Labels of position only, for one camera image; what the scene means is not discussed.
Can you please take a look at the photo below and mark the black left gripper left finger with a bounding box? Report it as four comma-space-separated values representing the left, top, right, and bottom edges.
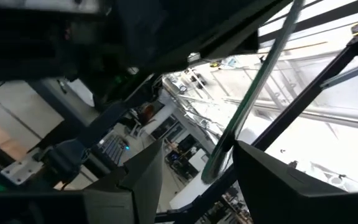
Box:
84, 139, 165, 224

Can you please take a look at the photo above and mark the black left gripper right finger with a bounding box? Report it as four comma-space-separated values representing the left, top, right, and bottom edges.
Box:
232, 140, 347, 224

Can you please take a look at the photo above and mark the silver metal fork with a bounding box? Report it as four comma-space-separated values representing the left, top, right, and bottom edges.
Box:
200, 0, 306, 185

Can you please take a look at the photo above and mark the computer keyboard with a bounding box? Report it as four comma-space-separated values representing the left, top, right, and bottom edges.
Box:
99, 133, 131, 166

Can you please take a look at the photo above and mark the black rig frame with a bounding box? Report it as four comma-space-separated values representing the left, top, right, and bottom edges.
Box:
154, 15, 358, 224

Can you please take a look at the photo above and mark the silver metal frame bracket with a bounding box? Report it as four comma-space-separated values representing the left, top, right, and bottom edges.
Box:
0, 151, 45, 186

